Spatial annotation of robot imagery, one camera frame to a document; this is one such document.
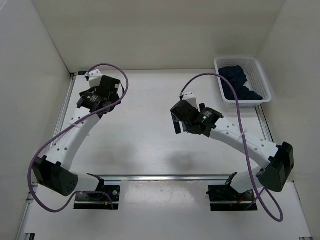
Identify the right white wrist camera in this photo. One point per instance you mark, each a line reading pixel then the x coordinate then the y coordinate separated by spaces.
pixel 190 97

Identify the aluminium frame rail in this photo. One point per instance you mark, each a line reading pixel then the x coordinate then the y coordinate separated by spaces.
pixel 166 177

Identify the white plastic basket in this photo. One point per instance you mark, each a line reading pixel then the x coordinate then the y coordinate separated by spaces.
pixel 255 76

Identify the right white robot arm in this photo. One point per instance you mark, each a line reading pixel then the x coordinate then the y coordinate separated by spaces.
pixel 275 162

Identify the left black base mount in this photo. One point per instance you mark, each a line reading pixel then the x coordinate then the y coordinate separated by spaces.
pixel 94 193

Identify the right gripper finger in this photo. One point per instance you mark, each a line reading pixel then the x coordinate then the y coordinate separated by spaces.
pixel 179 127
pixel 175 122

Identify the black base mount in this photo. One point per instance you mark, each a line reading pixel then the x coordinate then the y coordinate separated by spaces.
pixel 94 193
pixel 223 198

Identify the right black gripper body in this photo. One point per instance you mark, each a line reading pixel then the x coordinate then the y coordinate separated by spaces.
pixel 197 108

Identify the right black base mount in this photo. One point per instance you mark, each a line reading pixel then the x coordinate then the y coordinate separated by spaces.
pixel 223 198

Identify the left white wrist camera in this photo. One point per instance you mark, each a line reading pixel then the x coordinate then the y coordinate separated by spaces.
pixel 93 78

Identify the navy blue shorts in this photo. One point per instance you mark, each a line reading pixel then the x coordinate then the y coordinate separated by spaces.
pixel 237 78

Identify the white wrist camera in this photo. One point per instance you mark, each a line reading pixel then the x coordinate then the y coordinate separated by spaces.
pixel 190 97
pixel 93 78

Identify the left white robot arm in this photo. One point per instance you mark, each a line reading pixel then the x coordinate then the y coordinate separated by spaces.
pixel 53 169

